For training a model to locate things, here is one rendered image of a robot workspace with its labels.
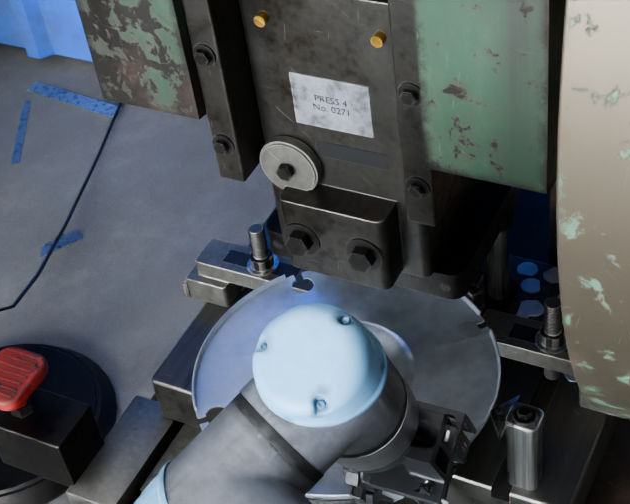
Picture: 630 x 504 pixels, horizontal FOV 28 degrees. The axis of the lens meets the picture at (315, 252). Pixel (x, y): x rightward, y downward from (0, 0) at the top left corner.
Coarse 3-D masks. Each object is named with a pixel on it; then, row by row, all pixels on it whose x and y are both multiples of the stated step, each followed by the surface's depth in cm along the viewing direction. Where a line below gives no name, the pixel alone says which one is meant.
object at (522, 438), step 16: (512, 416) 110; (528, 416) 109; (512, 432) 110; (528, 432) 109; (512, 448) 112; (528, 448) 111; (512, 464) 113; (528, 464) 112; (512, 480) 115; (528, 480) 114
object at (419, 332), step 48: (288, 288) 127; (336, 288) 126; (240, 336) 123; (384, 336) 120; (432, 336) 120; (480, 336) 119; (192, 384) 118; (240, 384) 118; (432, 384) 116; (480, 384) 115; (336, 480) 109
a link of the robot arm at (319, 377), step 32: (288, 320) 76; (320, 320) 76; (352, 320) 76; (256, 352) 76; (288, 352) 75; (320, 352) 75; (352, 352) 74; (384, 352) 78; (256, 384) 76; (288, 384) 75; (320, 384) 74; (352, 384) 74; (384, 384) 77; (288, 416) 75; (320, 416) 74; (352, 416) 76; (384, 416) 80; (320, 448) 77; (352, 448) 81
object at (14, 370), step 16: (0, 352) 128; (16, 352) 128; (32, 352) 128; (0, 368) 126; (16, 368) 126; (32, 368) 126; (48, 368) 127; (0, 384) 125; (16, 384) 125; (32, 384) 125; (0, 400) 123; (16, 400) 123
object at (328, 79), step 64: (256, 0) 97; (320, 0) 94; (384, 0) 92; (256, 64) 102; (320, 64) 99; (384, 64) 96; (320, 128) 104; (384, 128) 100; (320, 192) 107; (384, 192) 105; (320, 256) 110; (384, 256) 106
